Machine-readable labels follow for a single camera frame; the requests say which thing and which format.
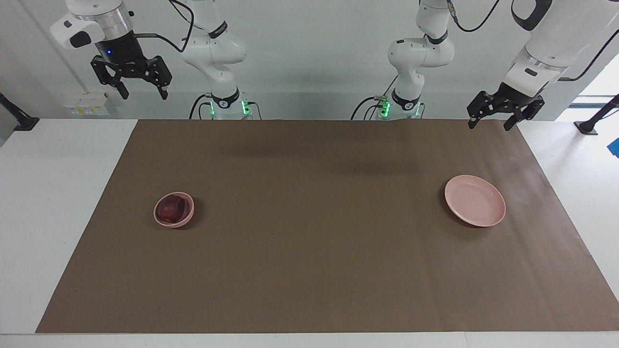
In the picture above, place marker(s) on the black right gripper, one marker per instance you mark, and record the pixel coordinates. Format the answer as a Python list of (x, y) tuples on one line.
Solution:
[(121, 55)]

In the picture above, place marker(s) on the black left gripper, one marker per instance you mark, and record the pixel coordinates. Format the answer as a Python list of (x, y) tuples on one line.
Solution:
[(508, 99)]

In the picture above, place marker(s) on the dark red apple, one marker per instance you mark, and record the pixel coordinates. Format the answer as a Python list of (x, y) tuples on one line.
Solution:
[(170, 209)]

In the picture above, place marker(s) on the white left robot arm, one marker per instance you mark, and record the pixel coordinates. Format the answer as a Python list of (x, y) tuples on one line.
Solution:
[(420, 53)]

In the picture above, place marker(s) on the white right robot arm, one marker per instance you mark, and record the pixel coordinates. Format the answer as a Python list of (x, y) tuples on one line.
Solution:
[(217, 48)]

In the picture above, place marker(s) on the pink plate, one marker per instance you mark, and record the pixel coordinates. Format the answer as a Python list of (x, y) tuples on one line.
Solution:
[(476, 200)]

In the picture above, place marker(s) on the pink bowl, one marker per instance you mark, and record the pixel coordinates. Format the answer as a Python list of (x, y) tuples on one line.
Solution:
[(189, 212)]

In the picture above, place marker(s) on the black stand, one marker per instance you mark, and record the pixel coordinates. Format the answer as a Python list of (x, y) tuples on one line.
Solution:
[(22, 123), (592, 124)]

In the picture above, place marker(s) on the blue object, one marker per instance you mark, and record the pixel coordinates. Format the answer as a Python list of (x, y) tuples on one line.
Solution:
[(614, 147)]

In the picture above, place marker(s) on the brown table mat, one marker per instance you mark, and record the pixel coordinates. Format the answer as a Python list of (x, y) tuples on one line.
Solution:
[(314, 232)]

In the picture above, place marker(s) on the white wall socket box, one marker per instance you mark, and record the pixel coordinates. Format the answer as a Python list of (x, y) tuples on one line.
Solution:
[(87, 104)]

